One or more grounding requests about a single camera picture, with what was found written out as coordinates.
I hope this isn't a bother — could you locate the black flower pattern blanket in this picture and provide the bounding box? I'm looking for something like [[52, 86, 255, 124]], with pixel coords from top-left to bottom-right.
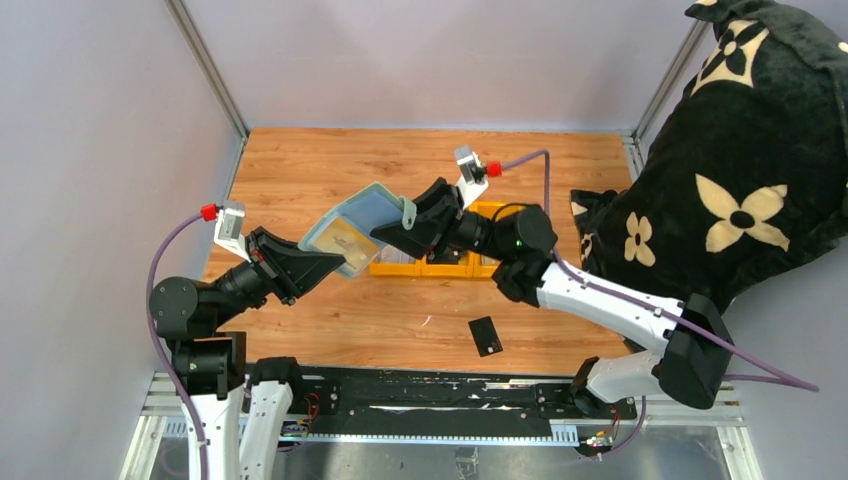
[[571, 1, 847, 311]]

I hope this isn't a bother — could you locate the yellow plastic bin left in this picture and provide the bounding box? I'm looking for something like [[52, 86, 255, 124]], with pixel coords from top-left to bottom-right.
[[368, 246, 422, 277]]

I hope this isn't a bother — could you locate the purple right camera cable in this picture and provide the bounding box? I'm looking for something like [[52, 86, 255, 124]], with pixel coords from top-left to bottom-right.
[[486, 149, 821, 393]]

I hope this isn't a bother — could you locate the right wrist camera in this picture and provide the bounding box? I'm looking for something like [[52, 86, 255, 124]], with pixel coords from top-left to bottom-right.
[[454, 145, 489, 210]]

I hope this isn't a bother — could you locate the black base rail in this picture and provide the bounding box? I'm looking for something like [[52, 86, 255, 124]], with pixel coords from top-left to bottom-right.
[[292, 365, 638, 439]]

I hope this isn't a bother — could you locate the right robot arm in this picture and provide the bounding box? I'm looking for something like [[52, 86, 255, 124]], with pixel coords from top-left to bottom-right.
[[369, 178, 732, 415]]

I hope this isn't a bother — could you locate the black credit card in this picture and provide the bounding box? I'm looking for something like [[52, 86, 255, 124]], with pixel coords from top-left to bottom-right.
[[468, 316, 503, 357]]

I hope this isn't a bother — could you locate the purple camera cable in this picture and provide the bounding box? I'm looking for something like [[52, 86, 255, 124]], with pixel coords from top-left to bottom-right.
[[145, 202, 221, 480], [486, 149, 821, 393]]

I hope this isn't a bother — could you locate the yellow plastic bin middle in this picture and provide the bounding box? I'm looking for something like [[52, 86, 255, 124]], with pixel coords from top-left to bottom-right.
[[421, 255, 473, 278]]

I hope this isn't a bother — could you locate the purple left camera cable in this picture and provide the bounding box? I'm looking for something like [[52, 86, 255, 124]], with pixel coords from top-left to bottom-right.
[[145, 202, 221, 480]]

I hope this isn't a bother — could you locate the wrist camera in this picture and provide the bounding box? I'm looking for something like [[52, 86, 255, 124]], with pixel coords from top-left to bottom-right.
[[214, 200, 249, 260], [454, 145, 489, 210]]

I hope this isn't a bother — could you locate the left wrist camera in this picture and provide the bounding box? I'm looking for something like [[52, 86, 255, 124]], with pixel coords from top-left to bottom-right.
[[214, 200, 249, 260]]

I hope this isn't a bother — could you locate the yellow plastic bin right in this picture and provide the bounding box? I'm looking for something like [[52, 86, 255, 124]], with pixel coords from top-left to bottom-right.
[[472, 201, 525, 279]]

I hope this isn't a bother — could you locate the yellow plastic bin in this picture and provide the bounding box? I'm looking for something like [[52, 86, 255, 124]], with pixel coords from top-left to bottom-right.
[[421, 255, 473, 278], [368, 246, 422, 277], [472, 201, 525, 279]]

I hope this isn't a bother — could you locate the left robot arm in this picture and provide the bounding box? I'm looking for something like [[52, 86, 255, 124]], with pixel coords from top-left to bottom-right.
[[148, 227, 345, 479]]

